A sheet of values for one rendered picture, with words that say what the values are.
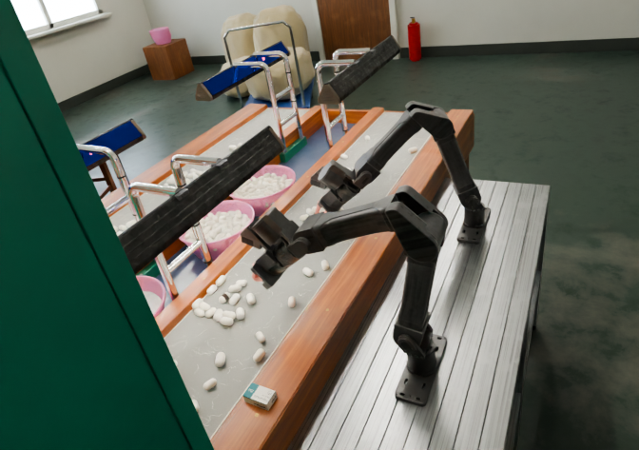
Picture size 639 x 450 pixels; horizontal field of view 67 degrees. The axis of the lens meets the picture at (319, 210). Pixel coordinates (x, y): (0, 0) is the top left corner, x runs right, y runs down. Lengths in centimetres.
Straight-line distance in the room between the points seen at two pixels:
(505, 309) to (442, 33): 486
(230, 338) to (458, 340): 56
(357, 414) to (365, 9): 539
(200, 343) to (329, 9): 540
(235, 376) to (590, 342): 151
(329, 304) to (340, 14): 527
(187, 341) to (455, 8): 509
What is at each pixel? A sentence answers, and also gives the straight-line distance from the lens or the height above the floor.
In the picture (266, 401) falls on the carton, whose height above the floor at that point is 78.
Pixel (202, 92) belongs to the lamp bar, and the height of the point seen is 107.
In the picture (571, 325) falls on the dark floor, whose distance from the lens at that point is 230.
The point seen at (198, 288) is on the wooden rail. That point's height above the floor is 76.
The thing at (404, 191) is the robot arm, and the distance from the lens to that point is 92.
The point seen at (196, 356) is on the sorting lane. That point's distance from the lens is 125.
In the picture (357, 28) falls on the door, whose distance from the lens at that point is 621.
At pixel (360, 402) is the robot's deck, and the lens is 115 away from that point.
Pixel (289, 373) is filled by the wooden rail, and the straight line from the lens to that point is 110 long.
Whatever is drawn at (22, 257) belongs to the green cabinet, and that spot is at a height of 137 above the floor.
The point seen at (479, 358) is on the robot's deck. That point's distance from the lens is 122.
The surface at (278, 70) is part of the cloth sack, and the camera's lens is 436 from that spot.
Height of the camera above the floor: 159
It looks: 31 degrees down
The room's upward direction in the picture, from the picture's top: 10 degrees counter-clockwise
